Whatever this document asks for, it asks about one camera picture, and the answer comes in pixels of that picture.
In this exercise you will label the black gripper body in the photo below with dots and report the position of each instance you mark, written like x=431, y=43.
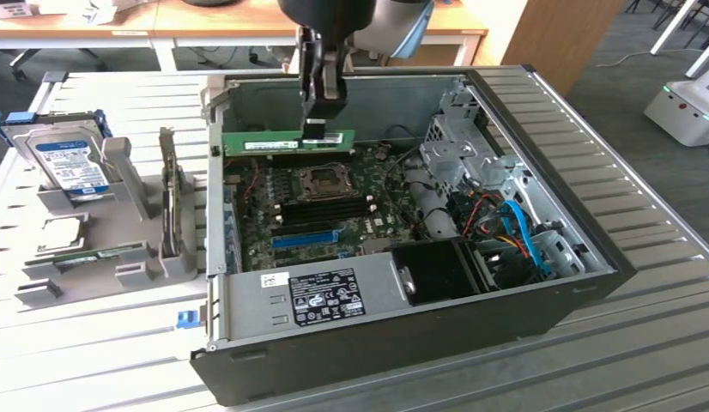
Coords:
x=324, y=13

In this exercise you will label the black open PC case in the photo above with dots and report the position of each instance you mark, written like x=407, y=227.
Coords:
x=388, y=352

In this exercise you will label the white papers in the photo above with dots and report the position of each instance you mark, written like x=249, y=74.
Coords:
x=56, y=8

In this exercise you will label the black RAM slots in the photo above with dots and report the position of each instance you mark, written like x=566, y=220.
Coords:
x=324, y=212

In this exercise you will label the wooden desk white frame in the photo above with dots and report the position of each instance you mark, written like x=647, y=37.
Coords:
x=216, y=23

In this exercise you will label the wooden cabinet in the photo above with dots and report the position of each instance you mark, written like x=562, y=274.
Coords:
x=559, y=38

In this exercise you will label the graphics card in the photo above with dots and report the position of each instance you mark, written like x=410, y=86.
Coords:
x=171, y=193

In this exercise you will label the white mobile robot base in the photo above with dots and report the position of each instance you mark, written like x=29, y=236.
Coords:
x=682, y=111

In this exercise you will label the grey parts rack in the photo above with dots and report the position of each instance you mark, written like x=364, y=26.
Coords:
x=130, y=240

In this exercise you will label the silver CPU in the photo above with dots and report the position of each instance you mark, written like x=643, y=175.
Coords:
x=60, y=234

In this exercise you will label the small blue clip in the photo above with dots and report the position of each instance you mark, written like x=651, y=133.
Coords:
x=187, y=320

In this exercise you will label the black fan shroud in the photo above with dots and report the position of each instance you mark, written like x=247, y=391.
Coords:
x=436, y=272

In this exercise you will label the silver metal disk bay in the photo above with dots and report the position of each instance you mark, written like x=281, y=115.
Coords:
x=468, y=150

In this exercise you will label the blue expansion slot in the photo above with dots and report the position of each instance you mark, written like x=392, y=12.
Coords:
x=304, y=241

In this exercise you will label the green RAM stick white label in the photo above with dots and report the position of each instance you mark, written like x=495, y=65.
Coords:
x=261, y=143

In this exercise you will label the white desk leg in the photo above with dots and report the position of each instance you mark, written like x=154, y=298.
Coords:
x=674, y=26

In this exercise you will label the grey power supply black label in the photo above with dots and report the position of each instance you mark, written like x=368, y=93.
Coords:
x=313, y=296

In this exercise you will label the hard disk blue label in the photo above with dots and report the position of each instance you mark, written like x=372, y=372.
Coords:
x=66, y=163

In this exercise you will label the CPU socket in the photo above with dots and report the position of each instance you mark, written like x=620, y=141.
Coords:
x=324, y=183

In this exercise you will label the green motherboard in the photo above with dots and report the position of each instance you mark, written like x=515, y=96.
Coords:
x=324, y=232

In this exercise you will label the black chair base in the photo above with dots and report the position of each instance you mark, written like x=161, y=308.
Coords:
x=56, y=58

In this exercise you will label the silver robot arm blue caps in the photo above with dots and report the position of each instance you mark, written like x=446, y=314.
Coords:
x=401, y=26

